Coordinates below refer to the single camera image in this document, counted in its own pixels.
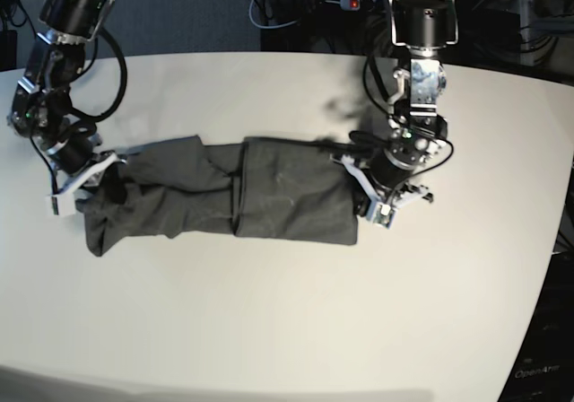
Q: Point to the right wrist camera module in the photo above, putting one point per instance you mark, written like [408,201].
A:
[61,205]

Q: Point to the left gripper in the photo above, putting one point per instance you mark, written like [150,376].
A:
[385,175]

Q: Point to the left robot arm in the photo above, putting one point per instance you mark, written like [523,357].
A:
[423,28]

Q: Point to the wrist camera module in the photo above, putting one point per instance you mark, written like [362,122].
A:
[380,214]
[61,205]

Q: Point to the aluminium frame profile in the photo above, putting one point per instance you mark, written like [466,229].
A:
[541,24]

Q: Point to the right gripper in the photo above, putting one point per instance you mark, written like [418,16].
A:
[94,172]

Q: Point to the black OpenArm base box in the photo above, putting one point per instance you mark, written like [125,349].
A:
[543,370]

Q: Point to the dark grey T-shirt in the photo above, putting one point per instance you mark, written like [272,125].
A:
[262,187]

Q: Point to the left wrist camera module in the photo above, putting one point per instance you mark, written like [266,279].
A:
[380,214]

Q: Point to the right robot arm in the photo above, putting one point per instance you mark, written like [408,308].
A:
[42,111]

